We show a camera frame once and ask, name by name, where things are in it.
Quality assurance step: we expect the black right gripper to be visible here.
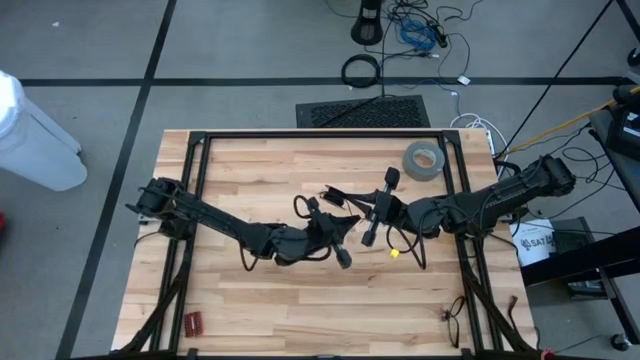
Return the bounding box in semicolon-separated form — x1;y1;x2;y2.
342;166;407;248

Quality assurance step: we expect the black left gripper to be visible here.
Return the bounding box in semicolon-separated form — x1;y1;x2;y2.
299;196;362;270

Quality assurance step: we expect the black cord spool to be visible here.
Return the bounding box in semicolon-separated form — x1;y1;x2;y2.
322;184;347;208

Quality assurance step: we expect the black floor vent grate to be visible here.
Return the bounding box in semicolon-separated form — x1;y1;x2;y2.
295;94;431;129

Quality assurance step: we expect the white printed paper sheet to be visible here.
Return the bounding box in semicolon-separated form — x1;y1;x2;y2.
509;218;558;268

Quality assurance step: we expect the black floor stand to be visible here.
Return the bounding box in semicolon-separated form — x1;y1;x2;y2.
350;0;385;47

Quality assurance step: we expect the red screw bit box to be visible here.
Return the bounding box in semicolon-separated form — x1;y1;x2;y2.
183;310;205;339

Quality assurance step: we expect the black power strip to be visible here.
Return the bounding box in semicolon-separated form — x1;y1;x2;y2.
428;22;449;49

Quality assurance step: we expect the black table beam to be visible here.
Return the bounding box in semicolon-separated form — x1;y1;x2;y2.
519;225;640;287

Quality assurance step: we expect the black diagonal rig pole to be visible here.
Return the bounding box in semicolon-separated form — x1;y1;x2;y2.
499;0;615;157

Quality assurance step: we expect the dark equipment cart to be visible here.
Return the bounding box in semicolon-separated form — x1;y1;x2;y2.
589;84;640;212

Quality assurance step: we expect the white cylindrical bin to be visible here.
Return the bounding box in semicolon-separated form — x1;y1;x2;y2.
0;69;89;193

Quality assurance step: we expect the black cable with yellow tag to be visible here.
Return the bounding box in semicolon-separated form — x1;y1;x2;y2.
384;223;429;271

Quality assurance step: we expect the grey duct tape roll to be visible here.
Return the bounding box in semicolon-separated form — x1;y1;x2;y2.
402;140;446;182

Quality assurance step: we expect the black aluminium table frame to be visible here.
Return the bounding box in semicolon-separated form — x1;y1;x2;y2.
113;128;541;360

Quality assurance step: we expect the coiled black floor cable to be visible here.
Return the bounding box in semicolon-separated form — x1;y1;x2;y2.
341;53;383;90

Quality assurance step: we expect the white floor cable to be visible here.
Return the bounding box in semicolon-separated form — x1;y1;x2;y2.
449;113;509;157

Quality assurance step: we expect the small black cable loop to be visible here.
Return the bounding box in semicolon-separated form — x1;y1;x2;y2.
441;295;467;349

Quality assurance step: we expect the blue coiled cable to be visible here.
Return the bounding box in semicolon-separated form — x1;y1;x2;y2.
399;19;438;52

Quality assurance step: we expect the short black cable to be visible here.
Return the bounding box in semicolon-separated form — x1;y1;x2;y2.
506;295;519;332

